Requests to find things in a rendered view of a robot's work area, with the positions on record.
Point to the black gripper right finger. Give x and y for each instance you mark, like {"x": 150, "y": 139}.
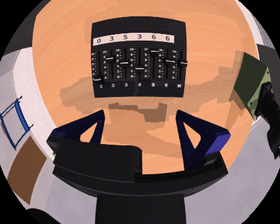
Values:
{"x": 213, "y": 138}

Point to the black lighting desk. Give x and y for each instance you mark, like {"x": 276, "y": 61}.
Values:
{"x": 134, "y": 42}

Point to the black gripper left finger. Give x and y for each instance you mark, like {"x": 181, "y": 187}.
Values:
{"x": 73, "y": 130}

